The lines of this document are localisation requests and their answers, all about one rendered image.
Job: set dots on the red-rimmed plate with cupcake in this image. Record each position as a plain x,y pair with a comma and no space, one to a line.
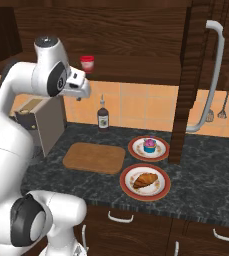
137,150

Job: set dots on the dark wood drawer front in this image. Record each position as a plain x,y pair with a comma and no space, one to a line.
206,240
136,236

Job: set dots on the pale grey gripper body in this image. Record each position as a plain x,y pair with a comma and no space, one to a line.
81,89

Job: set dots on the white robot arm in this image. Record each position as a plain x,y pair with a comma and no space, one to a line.
6,160

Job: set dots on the dark sauce bottle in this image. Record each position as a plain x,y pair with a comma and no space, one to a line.
103,118

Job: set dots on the red-rimmed plate with croissant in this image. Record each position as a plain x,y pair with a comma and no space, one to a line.
146,191

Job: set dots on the brown croissant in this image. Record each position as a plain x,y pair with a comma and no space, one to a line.
145,180

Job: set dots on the hanging slotted spatula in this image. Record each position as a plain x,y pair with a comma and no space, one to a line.
210,115

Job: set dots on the wooden cutting board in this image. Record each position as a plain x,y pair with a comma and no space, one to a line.
94,157

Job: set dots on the pink and blue cupcake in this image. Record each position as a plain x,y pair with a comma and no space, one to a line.
150,145

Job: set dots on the dark wood open wall cabinet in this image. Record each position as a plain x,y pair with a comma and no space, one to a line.
126,33

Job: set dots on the dark wood open cabinet door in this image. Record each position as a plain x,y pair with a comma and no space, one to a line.
1,36
182,83

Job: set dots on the grey toaster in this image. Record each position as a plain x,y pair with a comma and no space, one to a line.
49,123

